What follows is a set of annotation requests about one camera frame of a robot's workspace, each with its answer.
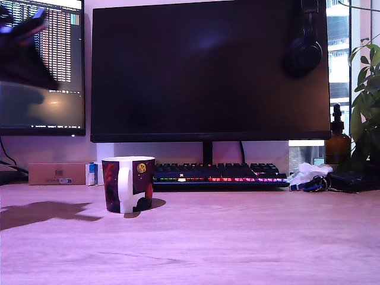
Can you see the lit ASUS monitor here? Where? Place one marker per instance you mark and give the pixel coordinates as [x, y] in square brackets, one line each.
[65, 44]

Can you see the brown cardboard box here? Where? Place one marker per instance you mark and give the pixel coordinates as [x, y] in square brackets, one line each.
[44, 173]

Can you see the dark blue fronted carton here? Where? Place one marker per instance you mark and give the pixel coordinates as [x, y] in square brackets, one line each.
[93, 170]

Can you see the white carton with blue top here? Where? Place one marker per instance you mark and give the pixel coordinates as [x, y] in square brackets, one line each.
[88, 175]

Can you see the dark switched-off monitor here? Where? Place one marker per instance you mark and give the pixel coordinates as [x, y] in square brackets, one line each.
[207, 74]

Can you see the black backlit keyboard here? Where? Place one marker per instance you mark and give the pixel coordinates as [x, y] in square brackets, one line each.
[219, 178]

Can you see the black headphones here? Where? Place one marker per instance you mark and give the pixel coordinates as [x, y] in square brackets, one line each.
[305, 53]

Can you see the crumpled white tissue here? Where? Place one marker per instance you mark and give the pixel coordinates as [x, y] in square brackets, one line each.
[311, 169]

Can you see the amber pump bottle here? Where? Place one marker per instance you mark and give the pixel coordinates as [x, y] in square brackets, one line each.
[337, 145]

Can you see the green leafy plant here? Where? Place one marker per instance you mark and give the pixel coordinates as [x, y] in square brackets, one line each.
[368, 118]

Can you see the black flat case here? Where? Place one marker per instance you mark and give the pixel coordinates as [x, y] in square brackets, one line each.
[353, 179]

